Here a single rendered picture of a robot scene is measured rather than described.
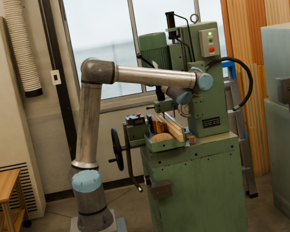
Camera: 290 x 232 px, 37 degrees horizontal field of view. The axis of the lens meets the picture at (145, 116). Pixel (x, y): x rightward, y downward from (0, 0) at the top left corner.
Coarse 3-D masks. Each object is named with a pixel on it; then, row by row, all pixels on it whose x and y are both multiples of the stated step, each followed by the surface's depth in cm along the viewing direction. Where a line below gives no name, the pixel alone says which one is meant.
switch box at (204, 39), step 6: (204, 30) 257; (210, 30) 258; (216, 30) 259; (204, 36) 258; (216, 36) 259; (204, 42) 258; (210, 42) 259; (216, 42) 260; (204, 48) 259; (216, 48) 261; (204, 54) 260; (210, 54) 261; (216, 54) 262
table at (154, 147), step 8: (144, 136) 271; (152, 136) 263; (184, 136) 253; (136, 144) 271; (152, 144) 251; (160, 144) 251; (168, 144) 252; (176, 144) 253; (184, 144) 254; (152, 152) 252
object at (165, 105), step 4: (164, 100) 278; (168, 100) 276; (172, 100) 276; (156, 104) 275; (160, 104) 275; (164, 104) 276; (168, 104) 276; (156, 108) 275; (160, 108) 276; (164, 108) 276; (168, 108) 277; (172, 108) 277; (176, 108) 278; (156, 112) 278; (160, 112) 276; (164, 112) 280
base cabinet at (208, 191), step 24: (144, 168) 301; (168, 168) 265; (192, 168) 269; (216, 168) 272; (240, 168) 275; (192, 192) 272; (216, 192) 275; (240, 192) 278; (168, 216) 272; (192, 216) 275; (216, 216) 279; (240, 216) 282
